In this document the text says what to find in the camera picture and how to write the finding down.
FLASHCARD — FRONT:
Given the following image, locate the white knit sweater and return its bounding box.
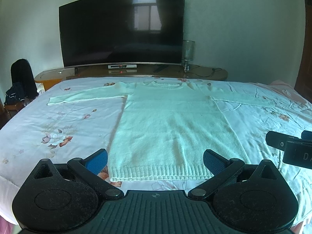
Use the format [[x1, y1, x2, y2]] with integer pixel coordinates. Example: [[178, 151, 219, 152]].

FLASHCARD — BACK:
[[49, 81, 273, 182]]

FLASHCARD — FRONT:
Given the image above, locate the floral white bed sheet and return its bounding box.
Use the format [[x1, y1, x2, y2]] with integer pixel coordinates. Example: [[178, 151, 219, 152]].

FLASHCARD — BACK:
[[1, 77, 311, 224]]

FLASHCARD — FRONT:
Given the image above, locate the wooden TV stand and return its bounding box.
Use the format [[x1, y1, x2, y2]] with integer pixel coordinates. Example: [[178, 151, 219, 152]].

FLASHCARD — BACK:
[[34, 65, 228, 90]]

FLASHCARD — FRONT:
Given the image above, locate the silver set-top box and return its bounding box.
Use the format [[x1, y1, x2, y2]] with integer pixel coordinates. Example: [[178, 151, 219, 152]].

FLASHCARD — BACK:
[[107, 64, 137, 69]]

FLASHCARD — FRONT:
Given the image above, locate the glass table lamp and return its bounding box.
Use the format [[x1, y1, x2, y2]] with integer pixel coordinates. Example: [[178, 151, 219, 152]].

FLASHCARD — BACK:
[[183, 40, 195, 72]]

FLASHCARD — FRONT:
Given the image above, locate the large curved black television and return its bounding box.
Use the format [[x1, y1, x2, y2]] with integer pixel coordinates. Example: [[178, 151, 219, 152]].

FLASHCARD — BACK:
[[59, 0, 185, 67]]

